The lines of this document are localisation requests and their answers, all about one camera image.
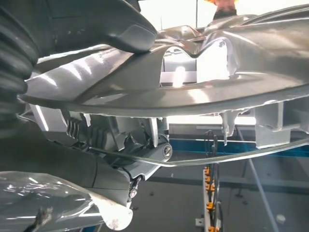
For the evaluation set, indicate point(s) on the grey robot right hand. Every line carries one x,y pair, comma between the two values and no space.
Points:
84,25

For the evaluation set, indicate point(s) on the person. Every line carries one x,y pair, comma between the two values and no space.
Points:
224,12

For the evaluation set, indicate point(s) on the blue steel beam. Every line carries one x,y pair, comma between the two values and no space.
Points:
193,145

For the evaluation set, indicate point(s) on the white rail with orange clips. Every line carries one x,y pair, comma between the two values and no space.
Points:
206,195

